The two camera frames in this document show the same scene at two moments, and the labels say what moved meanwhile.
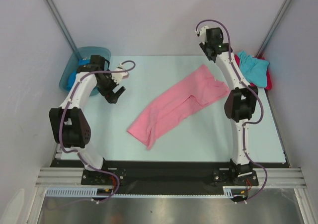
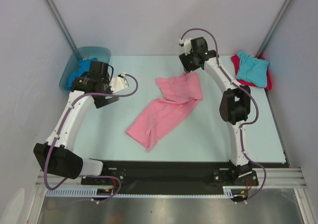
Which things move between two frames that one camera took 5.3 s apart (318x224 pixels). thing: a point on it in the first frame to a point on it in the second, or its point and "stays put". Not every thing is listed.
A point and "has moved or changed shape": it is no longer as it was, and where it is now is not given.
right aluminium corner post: x=278 y=22 stays put
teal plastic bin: x=71 y=63 stays put
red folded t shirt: x=269 y=84 stays put
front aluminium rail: x=268 y=177 stays put
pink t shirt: x=202 y=89 has moved or changed shape
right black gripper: x=206 y=49 to x=187 y=63
